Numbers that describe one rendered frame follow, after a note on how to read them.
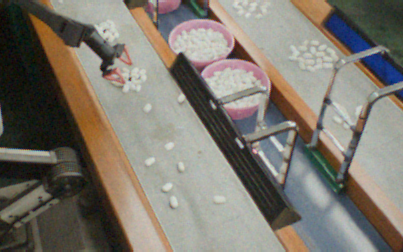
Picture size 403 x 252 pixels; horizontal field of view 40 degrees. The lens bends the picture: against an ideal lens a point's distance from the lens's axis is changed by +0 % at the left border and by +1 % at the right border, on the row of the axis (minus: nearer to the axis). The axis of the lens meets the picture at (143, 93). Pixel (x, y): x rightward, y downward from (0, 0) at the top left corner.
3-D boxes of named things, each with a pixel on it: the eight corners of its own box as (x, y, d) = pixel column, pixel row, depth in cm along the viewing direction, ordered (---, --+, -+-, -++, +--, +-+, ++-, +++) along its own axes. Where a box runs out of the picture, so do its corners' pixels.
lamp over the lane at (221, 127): (273, 232, 133) (277, 216, 128) (168, 71, 174) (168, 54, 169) (301, 221, 135) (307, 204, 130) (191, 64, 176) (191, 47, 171)
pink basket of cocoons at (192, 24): (202, 88, 221) (203, 70, 214) (155, 57, 235) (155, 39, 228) (245, 56, 233) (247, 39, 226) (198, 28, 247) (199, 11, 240)
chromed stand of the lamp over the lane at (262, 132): (229, 237, 173) (242, 146, 142) (201, 189, 187) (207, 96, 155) (282, 217, 178) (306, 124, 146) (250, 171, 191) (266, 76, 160)
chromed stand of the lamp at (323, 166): (337, 195, 183) (373, 101, 151) (303, 151, 196) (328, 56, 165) (385, 176, 188) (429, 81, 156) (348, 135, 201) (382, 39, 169)
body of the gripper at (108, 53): (102, 72, 189) (87, 58, 186) (110, 53, 196) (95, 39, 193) (115, 65, 185) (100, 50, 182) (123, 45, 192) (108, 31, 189)
